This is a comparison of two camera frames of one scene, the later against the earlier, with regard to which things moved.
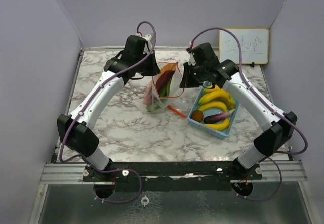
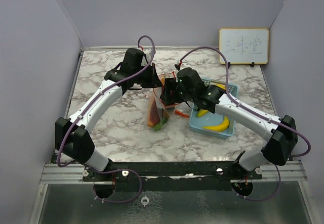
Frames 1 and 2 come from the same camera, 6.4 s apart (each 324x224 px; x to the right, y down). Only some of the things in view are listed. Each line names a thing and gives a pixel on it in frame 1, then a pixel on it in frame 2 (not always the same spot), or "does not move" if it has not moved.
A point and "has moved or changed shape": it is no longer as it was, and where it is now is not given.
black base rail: (176, 175) does not move
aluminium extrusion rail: (53, 173) does not move
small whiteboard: (254, 43) does not move
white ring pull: (145, 198) does not move
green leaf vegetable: (164, 92) → (158, 127)
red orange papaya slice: (164, 78) → (154, 117)
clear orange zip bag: (166, 91) has moved or changed shape
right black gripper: (186, 82) → (171, 84)
